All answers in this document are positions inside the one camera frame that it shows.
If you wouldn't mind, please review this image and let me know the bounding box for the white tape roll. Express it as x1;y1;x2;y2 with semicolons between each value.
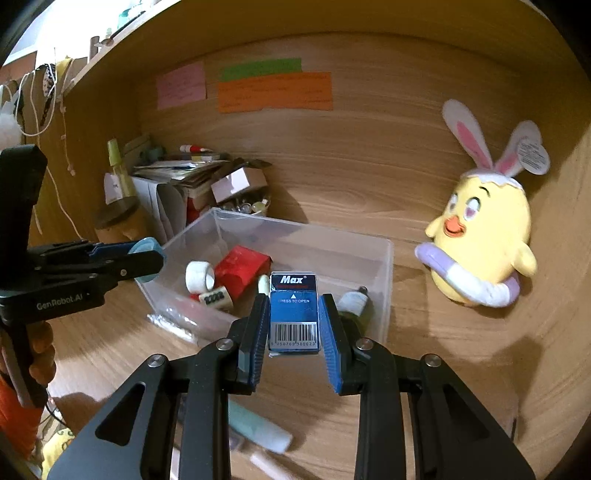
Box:
184;260;215;294

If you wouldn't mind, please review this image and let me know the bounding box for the mint green tube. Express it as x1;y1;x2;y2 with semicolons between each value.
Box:
228;400;294;454

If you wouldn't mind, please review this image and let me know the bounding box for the white pen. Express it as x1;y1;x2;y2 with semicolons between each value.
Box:
146;313;199;345

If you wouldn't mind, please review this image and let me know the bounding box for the pink-capped white tube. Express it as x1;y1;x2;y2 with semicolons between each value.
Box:
249;450;297;480

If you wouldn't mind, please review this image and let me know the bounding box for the small white dice eraser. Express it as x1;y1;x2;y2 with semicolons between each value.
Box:
198;286;233;312

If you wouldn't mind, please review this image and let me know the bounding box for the red paper packet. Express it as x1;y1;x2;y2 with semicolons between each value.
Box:
214;245;271;301

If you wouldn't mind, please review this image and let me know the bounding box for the dark green spray bottle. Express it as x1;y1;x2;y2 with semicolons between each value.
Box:
337;286;370;334

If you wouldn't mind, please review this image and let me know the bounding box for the blue Max staples box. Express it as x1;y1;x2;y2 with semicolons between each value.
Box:
267;271;321;356

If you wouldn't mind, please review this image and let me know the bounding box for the pale green cosmetic tube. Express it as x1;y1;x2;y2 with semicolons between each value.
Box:
257;274;270;296

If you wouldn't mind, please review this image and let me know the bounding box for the orange sleeve forearm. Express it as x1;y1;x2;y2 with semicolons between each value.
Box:
0;375;43;459

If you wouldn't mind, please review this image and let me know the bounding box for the person's left hand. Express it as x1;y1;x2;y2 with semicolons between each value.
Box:
27;322;56;387

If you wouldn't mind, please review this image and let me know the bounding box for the brown jar with dark lid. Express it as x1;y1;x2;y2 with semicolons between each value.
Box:
94;197;152;244

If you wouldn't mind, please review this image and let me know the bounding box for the yellow-green spray bottle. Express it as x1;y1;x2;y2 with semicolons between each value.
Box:
107;139;137;199

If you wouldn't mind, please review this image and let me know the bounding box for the stack of papers and books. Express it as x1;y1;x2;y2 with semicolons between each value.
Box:
104;150;229;243

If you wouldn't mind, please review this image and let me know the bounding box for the clear plastic storage bin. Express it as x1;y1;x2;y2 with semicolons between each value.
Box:
136;207;396;350

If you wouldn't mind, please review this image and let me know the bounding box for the red and white marker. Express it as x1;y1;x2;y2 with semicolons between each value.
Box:
179;144;212;155

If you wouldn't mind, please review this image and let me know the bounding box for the white bowl of trinkets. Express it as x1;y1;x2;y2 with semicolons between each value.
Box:
219;195;270;217

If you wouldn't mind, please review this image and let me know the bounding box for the small white cardboard box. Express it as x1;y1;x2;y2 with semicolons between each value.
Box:
211;167;267;204

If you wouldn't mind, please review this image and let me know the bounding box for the pink sticky note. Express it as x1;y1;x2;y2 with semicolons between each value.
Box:
156;62;207;110

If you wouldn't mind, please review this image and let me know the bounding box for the yellow chick bunny plush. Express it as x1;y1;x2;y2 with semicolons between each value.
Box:
415;99;551;308

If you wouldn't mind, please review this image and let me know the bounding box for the green sticky note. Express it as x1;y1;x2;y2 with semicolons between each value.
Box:
219;58;303;82

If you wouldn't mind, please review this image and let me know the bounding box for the orange sticky note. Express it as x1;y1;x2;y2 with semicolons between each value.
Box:
217;72;334;114

